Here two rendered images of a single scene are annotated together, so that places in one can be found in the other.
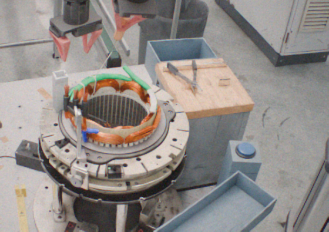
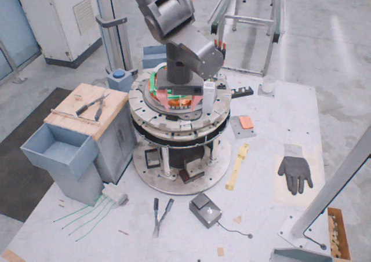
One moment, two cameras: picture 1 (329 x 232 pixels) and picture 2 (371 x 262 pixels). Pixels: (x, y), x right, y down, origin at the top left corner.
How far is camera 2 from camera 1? 1.37 m
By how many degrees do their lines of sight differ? 89
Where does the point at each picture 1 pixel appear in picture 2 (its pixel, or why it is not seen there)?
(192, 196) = not seen: hidden behind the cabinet
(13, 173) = (227, 209)
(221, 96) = (92, 94)
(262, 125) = not seen: outside the picture
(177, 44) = (44, 157)
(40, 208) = (222, 166)
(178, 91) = (111, 106)
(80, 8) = not seen: hidden behind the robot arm
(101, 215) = (186, 152)
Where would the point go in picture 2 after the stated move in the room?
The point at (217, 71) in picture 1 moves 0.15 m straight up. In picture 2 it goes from (66, 110) to (48, 70)
